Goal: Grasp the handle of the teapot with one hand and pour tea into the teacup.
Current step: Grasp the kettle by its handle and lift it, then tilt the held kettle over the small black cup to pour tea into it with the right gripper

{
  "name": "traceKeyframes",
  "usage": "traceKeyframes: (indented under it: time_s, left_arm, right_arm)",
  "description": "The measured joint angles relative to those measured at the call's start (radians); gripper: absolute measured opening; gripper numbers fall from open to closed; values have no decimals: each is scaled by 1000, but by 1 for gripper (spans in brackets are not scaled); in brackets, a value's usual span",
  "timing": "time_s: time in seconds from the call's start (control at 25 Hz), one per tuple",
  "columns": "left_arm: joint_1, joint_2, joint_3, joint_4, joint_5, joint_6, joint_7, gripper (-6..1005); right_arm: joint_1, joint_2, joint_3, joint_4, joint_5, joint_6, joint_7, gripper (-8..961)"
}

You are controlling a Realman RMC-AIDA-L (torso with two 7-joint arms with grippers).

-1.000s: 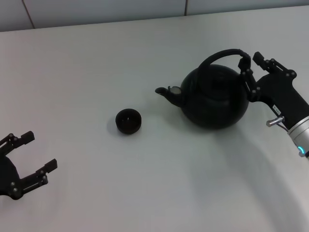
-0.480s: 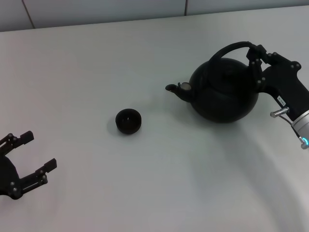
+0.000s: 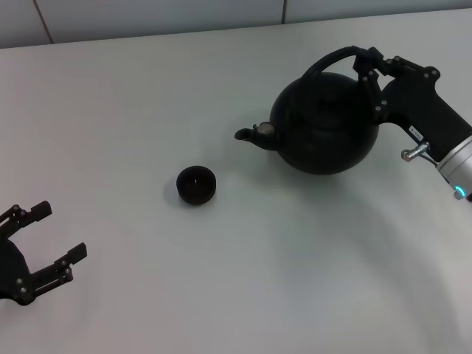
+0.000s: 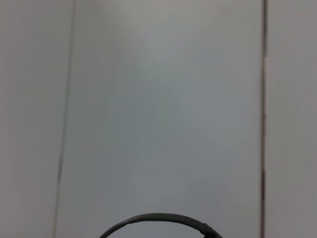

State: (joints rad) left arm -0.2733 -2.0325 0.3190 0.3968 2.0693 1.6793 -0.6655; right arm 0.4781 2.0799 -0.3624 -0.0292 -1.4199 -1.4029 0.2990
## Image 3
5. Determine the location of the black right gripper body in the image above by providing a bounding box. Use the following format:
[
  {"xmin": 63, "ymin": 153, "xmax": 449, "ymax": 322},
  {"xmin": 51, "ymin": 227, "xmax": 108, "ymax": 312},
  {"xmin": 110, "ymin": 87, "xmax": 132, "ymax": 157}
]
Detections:
[{"xmin": 373, "ymin": 66, "xmax": 472, "ymax": 164}]

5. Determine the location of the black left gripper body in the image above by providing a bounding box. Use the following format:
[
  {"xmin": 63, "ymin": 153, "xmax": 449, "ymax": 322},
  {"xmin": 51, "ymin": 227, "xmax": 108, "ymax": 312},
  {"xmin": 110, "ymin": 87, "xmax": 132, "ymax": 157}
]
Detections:
[{"xmin": 0, "ymin": 238, "xmax": 38, "ymax": 307}]

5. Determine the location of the black round teapot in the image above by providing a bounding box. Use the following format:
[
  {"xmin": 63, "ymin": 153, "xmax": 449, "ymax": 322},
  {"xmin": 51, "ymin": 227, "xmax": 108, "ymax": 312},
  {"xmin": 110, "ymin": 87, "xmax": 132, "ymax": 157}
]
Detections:
[{"xmin": 234, "ymin": 46, "xmax": 381, "ymax": 175}]

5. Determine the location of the small black teacup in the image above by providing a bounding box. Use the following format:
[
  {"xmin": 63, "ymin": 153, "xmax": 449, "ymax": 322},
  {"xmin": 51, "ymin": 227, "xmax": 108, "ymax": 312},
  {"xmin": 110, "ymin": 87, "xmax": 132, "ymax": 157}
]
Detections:
[{"xmin": 176, "ymin": 165, "xmax": 218, "ymax": 205}]

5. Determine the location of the right wrist plug with cable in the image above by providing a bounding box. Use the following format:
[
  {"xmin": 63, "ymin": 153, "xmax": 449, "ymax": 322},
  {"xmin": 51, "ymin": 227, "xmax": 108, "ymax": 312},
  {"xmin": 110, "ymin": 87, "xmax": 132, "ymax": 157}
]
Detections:
[{"xmin": 400, "ymin": 142, "xmax": 443, "ymax": 166}]

